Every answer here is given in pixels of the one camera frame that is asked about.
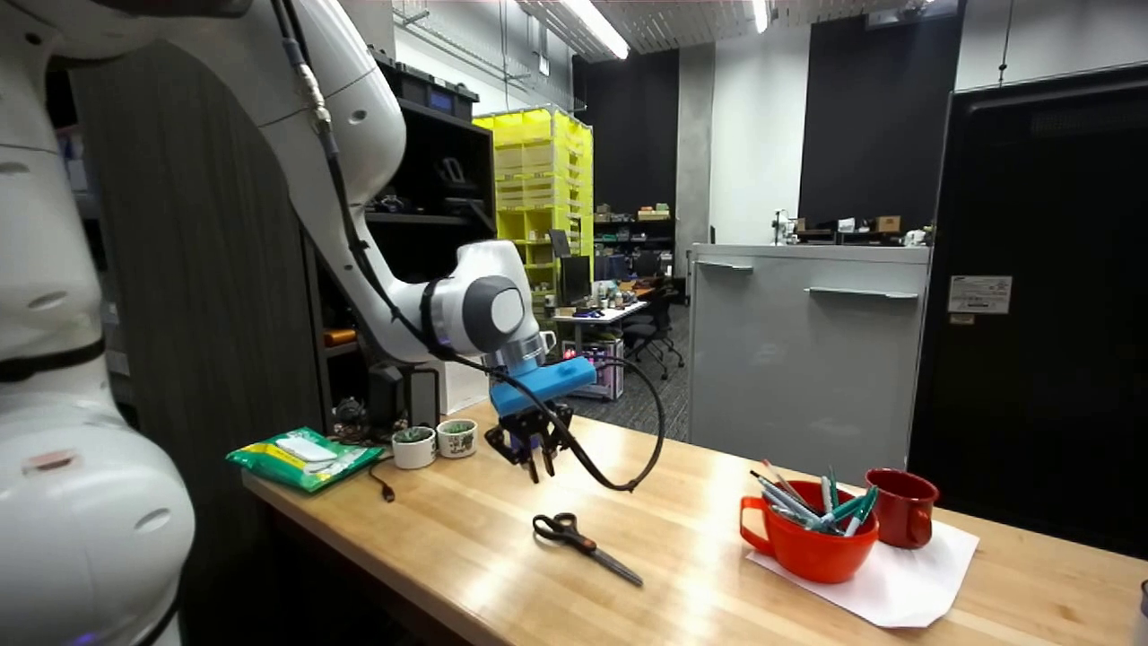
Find black handled scissors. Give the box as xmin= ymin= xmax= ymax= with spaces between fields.
xmin=527 ymin=509 xmax=644 ymax=593

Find black storage shelf unit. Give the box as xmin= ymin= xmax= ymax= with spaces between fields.
xmin=47 ymin=32 xmax=498 ymax=646

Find dark red mug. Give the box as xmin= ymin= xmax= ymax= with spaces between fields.
xmin=864 ymin=465 xmax=942 ymax=554

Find dark bin blue label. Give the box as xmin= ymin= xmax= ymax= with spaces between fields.
xmin=379 ymin=58 xmax=480 ymax=123

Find black computer monitor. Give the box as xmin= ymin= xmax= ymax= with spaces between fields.
xmin=551 ymin=251 xmax=595 ymax=312

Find black office chair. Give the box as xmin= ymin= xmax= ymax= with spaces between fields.
xmin=623 ymin=279 xmax=693 ymax=383

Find grey partition cabinet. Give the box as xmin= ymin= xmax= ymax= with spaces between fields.
xmin=685 ymin=244 xmax=931 ymax=487

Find boxy 3D printer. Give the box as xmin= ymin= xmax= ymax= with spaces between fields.
xmin=569 ymin=337 xmax=629 ymax=404

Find grey marker pen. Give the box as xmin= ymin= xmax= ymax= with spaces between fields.
xmin=747 ymin=463 xmax=820 ymax=530

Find red bowl with markers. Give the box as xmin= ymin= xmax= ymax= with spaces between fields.
xmin=734 ymin=477 xmax=886 ymax=587

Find white pot with plant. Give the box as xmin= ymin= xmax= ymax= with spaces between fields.
xmin=435 ymin=416 xmax=480 ymax=463
xmin=388 ymin=423 xmax=436 ymax=474

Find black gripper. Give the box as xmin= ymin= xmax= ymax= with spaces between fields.
xmin=480 ymin=404 xmax=577 ymax=486

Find white cabinet label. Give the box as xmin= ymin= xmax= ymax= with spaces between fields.
xmin=947 ymin=273 xmax=1016 ymax=319

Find yellow shelving rack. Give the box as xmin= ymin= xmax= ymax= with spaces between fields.
xmin=472 ymin=109 xmax=599 ymax=361

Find white paper sheet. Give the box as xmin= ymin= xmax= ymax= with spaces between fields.
xmin=747 ymin=512 xmax=984 ymax=635

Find tall black cabinet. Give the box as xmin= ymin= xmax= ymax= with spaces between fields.
xmin=908 ymin=66 xmax=1148 ymax=563

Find green wipes packet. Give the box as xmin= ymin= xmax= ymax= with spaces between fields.
xmin=224 ymin=423 xmax=388 ymax=494

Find teal marker pen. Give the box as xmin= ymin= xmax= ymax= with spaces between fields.
xmin=814 ymin=477 xmax=845 ymax=530
xmin=812 ymin=486 xmax=883 ymax=537

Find black wall panel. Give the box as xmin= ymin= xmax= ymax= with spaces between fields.
xmin=796 ymin=11 xmax=965 ymax=237

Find black desktop speaker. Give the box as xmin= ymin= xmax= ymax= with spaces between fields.
xmin=364 ymin=361 xmax=407 ymax=441
xmin=407 ymin=365 xmax=444 ymax=432

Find white desk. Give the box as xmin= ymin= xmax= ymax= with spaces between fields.
xmin=551 ymin=297 xmax=654 ymax=330

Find white cardboard box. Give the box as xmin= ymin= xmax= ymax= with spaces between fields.
xmin=436 ymin=360 xmax=495 ymax=423

